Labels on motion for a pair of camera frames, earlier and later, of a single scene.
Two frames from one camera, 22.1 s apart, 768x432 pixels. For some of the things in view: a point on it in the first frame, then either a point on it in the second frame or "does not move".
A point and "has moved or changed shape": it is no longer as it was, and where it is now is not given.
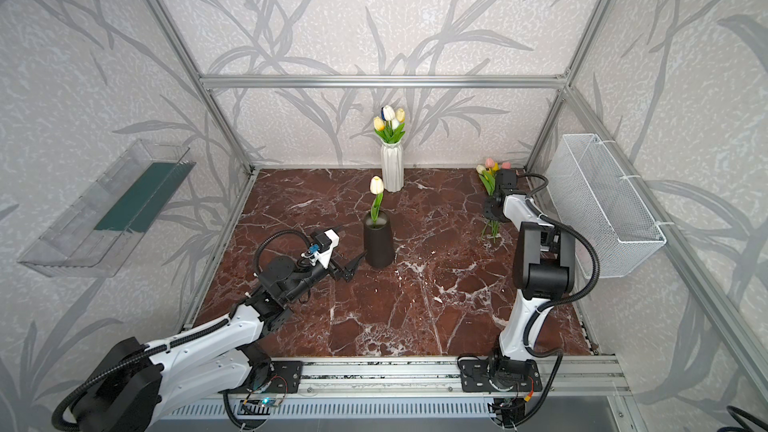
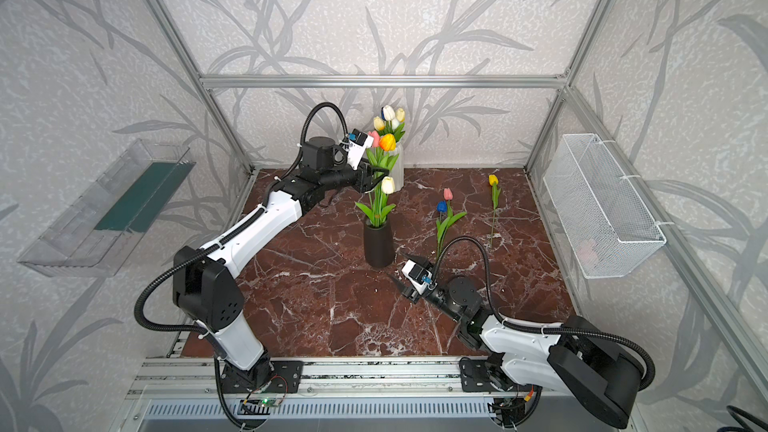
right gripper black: (494, 210) → (411, 288)
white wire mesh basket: (590, 190) does not move
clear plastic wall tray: (104, 230) does not move
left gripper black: (335, 266) → (365, 174)
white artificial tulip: (388, 113) does not move
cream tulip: (376, 187) has moved or changed shape
